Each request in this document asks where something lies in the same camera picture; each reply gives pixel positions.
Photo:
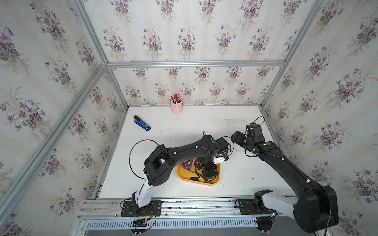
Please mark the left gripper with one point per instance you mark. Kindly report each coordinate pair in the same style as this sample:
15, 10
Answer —
209, 170

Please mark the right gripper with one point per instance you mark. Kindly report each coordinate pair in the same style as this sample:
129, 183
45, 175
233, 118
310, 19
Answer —
238, 138

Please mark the purple tape measure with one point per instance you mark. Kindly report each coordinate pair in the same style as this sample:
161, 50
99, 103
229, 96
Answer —
187, 165

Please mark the large black tape measure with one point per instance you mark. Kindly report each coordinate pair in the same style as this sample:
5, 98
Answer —
198, 165

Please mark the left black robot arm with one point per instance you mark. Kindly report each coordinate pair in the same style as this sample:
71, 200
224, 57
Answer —
159, 165

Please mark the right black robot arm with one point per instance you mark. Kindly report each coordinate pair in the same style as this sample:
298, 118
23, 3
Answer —
316, 206

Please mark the yellow storage tray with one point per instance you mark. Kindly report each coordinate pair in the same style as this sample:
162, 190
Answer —
196, 177

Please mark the pink pen holder cup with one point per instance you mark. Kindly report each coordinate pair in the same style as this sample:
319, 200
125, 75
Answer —
176, 107

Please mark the red pens in cup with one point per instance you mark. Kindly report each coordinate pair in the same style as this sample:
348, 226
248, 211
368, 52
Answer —
176, 98

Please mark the blue black stapler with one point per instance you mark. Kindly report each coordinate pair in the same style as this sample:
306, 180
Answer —
141, 123

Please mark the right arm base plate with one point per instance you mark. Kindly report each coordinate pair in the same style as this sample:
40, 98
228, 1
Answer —
246, 206

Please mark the small circuit board with wires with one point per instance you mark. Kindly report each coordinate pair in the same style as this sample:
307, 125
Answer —
141, 226

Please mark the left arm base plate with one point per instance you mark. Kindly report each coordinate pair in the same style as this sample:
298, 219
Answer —
130, 208

